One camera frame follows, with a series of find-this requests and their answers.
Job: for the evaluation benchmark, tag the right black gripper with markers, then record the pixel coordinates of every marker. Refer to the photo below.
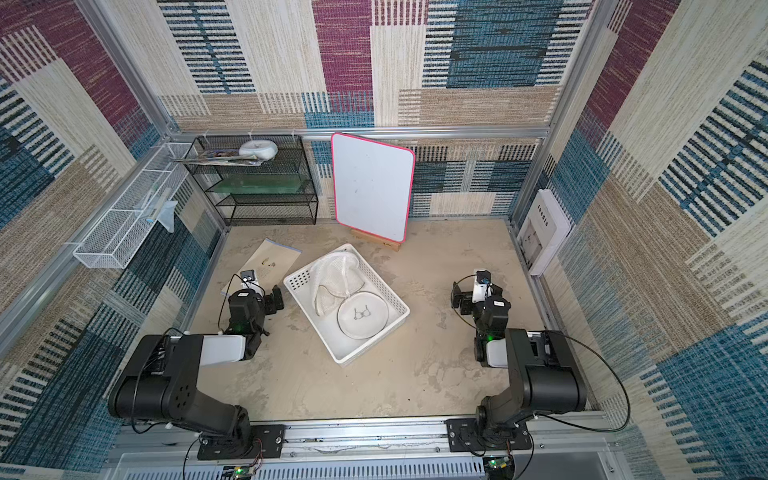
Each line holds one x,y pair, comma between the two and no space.
463,297

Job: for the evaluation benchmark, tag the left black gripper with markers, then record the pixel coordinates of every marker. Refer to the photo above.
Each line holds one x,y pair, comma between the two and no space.
276,304

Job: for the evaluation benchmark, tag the white mesh laundry bag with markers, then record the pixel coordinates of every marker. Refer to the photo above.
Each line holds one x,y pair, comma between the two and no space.
339,291

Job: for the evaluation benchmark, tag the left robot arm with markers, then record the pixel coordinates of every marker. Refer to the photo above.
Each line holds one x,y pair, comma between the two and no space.
158,385

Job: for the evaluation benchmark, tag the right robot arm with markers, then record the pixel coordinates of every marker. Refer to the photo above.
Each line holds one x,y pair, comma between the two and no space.
543,375

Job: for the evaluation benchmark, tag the white perforated plastic basket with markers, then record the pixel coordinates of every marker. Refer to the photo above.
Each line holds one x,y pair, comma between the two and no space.
344,350

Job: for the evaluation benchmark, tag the wooden whiteboard stand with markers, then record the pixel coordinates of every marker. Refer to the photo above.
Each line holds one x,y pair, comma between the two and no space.
395,246

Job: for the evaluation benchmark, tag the green board in shelf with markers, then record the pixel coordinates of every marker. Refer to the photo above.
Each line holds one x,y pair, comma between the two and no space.
260,184

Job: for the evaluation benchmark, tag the black mesh shelf rack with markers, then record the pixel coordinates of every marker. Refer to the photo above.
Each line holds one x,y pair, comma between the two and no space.
253,210

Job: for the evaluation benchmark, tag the pink framed whiteboard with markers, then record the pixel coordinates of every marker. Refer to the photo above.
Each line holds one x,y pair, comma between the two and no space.
372,185

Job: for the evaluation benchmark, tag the white round object on shelf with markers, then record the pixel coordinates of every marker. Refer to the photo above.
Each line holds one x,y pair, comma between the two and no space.
258,150

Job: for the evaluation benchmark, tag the magazines on shelf top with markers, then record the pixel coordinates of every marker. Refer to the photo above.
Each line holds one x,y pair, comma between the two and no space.
224,158

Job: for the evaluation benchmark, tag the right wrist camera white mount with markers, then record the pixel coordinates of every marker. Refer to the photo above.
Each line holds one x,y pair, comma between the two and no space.
482,286

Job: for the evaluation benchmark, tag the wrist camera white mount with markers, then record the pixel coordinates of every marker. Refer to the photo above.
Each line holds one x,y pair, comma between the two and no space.
482,286
249,281

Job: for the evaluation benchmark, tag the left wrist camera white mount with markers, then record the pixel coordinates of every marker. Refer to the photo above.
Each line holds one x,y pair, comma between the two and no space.
249,281

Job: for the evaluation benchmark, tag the white Inedia wall calendar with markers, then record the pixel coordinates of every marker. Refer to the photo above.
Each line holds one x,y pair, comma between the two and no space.
543,232

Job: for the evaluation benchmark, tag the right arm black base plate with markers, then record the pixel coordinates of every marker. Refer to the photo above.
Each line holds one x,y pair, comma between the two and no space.
465,435

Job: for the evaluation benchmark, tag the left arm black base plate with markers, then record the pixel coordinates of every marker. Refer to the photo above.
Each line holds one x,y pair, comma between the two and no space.
260,441

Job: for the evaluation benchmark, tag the white wire wall basket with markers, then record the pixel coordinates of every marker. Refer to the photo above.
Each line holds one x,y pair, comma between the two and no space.
144,203

